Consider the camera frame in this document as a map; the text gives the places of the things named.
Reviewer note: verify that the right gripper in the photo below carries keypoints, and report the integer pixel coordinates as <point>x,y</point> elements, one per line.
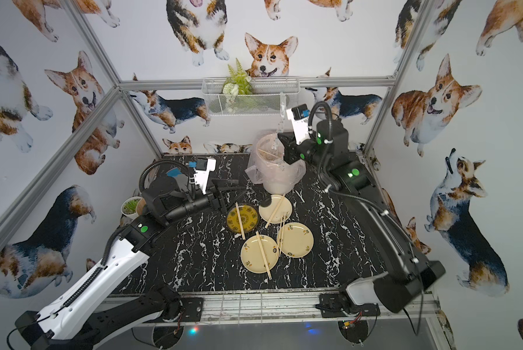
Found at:
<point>291,148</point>

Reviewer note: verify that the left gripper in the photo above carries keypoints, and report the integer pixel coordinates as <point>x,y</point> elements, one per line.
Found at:
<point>218,197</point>

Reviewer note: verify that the bare wooden chopsticks pair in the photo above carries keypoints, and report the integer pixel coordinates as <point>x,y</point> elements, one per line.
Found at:
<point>237,209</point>

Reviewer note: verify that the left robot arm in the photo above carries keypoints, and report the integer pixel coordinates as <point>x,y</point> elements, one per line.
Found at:
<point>72,321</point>

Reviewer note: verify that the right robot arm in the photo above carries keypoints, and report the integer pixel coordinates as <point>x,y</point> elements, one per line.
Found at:
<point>321,142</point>

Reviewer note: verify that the pink trash bin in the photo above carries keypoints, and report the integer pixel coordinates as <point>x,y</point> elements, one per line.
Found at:
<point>277,176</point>

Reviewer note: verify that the clear plastic bin liner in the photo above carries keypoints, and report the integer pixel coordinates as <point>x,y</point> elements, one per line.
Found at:
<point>251,170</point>

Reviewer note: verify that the dark yellow patterned plate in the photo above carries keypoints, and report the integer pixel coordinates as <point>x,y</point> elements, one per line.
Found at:
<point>250,218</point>

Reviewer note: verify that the grey blue work glove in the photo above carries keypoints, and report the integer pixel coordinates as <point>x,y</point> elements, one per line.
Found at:
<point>178,182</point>

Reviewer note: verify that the cream plate back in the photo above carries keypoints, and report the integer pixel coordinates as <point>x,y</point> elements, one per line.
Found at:
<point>267,205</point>

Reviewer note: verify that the cream plate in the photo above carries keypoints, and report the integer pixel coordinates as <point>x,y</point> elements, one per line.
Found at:
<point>251,257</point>
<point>298,240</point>
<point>267,205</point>

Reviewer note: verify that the cream plate front left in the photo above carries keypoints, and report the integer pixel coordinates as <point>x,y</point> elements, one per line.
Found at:
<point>251,257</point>

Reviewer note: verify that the artificial fern with flower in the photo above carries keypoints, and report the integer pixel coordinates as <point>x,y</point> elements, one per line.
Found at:
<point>237,89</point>

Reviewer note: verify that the brown pot green plant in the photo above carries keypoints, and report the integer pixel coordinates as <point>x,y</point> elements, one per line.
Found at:
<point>140,207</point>

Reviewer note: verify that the cream plate front right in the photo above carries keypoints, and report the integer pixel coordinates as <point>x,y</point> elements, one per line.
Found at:
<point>298,240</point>

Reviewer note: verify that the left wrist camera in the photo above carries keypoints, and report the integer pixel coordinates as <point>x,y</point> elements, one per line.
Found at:
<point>201,171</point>

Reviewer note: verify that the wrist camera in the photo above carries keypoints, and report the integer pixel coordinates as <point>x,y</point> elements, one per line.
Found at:
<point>201,171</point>
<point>299,115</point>

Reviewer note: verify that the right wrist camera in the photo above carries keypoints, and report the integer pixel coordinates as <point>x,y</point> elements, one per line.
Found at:
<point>299,115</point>

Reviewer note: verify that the white wire wall basket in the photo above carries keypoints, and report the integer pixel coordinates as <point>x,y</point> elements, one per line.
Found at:
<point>265,95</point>

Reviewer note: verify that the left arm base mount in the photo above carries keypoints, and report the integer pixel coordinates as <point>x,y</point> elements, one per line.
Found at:
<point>182,309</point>

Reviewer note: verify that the aluminium front rail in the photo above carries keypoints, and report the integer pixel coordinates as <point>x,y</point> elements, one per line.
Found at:
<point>274,306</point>

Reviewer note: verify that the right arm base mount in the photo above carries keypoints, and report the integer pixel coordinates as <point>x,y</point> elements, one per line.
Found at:
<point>336,305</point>

